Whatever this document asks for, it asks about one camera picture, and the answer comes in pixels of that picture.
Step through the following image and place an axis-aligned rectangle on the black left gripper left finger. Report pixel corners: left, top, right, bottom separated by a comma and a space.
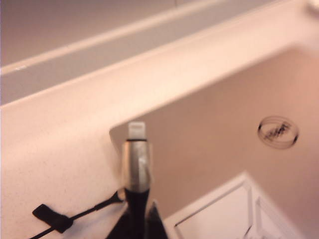
106, 205, 132, 239

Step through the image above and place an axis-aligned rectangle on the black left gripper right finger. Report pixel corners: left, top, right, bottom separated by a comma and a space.
145, 198, 170, 239

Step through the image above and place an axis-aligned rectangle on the black charging cable silver plug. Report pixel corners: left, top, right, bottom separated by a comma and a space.
31, 120, 156, 239

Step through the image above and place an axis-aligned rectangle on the white Nice Try sticker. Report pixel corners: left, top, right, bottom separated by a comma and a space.
165, 171, 309, 239

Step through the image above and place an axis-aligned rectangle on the silver Dell laptop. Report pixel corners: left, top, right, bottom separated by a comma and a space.
109, 42, 319, 239

